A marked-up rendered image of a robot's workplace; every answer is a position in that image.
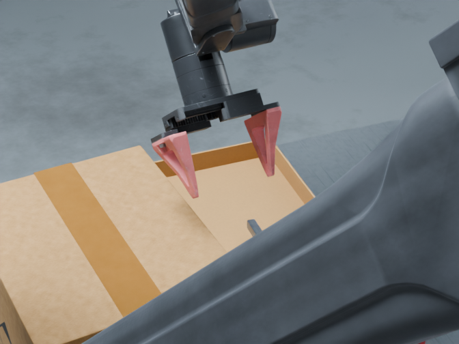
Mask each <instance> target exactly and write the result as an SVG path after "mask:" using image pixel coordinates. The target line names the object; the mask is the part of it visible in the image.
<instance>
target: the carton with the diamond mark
mask: <svg viewBox="0 0 459 344"><path fill-rule="evenodd" d="M226 253H227V251H226V250H225V249H224V248H223V247H222V246H221V244H220V243H219V242H218V240H217V239H216V238H215V237H214V236H213V234H212V233H211V232H210V230H209V229H208V228H207V226H205V224H204V223H203V222H202V221H201V219H200V218H199V217H198V215H196V213H195V212H194V211H193V210H192V208H191V207H190V206H189V204H188V203H187V202H186V201H185V200H184V198H183V197H182V196H181V195H180V193H179V192H178V191H177V190H176V189H175V187H174V186H173V185H172V183H171V182H170V181H169V180H168V179H167V178H166V176H165V175H164V174H163V172H162V171H161V170H160V169H159V168H158V167H157V165H156V164H155V163H154V161H153V160H152V159H151V158H150V157H149V155H148V154H147V153H146V152H145V150H144V149H143V148H142V146H140V145H138V146H135V147H131V148H128V149H123V150H121V151H118V152H113V153H110V154H106V155H103V156H99V157H95V158H91V159H88V160H84V161H80V162H76V163H73V164H72V163H71V162H70V163H68V164H63V165H60V166H57V167H53V168H50V169H45V170H42V171H38V172H35V173H33V175H29V176H26V177H22V178H18V179H16V180H11V181H8V182H4V183H1V184H0V344H82V343H83V342H85V341H86V340H88V339H90V338H92V337H93V336H94V335H96V334H98V333H99V332H101V331H103V330H104V329H105V328H108V327H109V326H110V325H112V324H114V323H115V322H117V321H119V320H120V319H121V318H123V317H125V316H127V315H128V314H130V313H131V312H133V311H135V310H136V309H138V308H139V307H141V306H143V305H144V304H146V303H147V302H149V301H151V300H152V299H154V298H155V297H157V296H159V295H160V294H162V293H163V292H165V291H167V290H168V289H170V288H172V287H173V286H174V285H177V284H178V283H179V282H181V281H183V280H184V279H186V278H188V277H189V276H190V275H192V274H194V273H196V272H197V271H199V270H200V269H202V268H204V267H205V266H207V265H208V264H210V263H212V262H213V261H215V260H216V259H218V258H219V257H221V256H223V255H224V254H226Z"/></svg>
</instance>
